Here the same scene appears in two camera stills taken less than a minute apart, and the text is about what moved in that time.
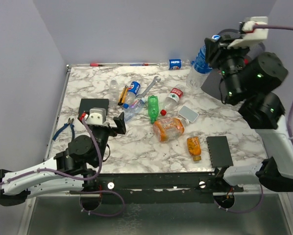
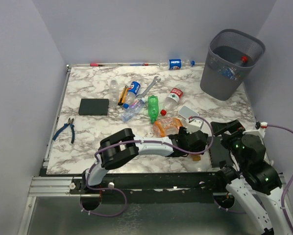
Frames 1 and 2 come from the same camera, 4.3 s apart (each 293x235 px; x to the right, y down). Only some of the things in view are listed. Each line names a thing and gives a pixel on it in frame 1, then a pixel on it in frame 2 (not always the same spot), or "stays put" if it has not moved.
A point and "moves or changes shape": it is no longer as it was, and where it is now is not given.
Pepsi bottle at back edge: [175, 64] stays put
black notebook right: [220, 152] stays put
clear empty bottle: [114, 91] stays put
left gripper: [120, 123] -> [183, 132]
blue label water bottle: [198, 72] moves or changes shape
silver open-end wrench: [146, 90] stays put
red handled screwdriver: [96, 64] stays put
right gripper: [215, 51] -> [233, 126]
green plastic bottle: [153, 108] stays put
